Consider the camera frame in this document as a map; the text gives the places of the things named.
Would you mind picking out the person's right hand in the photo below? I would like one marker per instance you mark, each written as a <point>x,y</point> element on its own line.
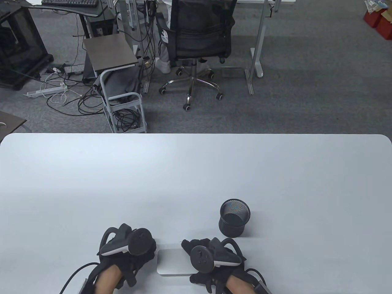
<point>196,243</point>

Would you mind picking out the person's left hand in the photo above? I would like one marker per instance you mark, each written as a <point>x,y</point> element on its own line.
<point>137,263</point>

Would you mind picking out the silver metal sliding box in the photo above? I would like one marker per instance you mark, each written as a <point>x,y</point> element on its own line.
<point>173,261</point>

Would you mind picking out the person's left forearm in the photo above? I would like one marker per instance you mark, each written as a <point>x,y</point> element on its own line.
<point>107,280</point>

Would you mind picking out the person's right forearm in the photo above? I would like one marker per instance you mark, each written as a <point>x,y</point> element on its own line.
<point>239,284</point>

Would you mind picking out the red box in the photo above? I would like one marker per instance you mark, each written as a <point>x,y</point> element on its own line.
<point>386,27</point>
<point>372,18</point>

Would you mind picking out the black round hand tracker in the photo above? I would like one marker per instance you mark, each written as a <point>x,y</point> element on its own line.
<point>200,258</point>
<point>139,243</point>

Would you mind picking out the black mesh pen holder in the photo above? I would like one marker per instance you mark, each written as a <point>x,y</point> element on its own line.
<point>234,231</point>

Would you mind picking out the white metal cart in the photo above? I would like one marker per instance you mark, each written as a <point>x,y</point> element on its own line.
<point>139,113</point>

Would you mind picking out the dark grey cloth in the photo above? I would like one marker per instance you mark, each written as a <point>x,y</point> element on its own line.
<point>118,82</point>

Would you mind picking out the dark brown table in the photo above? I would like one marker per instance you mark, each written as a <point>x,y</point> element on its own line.
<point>10,124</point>

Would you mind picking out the white power strip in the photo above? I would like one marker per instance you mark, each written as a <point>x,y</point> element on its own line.
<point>43,91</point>

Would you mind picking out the brown top side table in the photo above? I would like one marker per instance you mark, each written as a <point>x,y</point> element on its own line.
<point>110,52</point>

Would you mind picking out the black mesh office chair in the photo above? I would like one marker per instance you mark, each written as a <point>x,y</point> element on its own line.
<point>199,30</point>

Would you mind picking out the white standing desk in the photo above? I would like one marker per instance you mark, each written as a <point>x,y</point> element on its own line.
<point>258,36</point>

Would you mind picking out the black computer tower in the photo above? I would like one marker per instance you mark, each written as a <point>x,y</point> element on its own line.
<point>101,27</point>

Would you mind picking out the black cabinet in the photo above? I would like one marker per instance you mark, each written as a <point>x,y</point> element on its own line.
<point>18,46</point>

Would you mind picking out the black desk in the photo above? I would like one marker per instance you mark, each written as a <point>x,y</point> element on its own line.
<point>82,11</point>

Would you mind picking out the black keyboard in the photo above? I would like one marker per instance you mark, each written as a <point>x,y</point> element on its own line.
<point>70,2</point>

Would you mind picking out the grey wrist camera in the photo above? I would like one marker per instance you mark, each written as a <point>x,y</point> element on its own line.
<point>261,288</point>

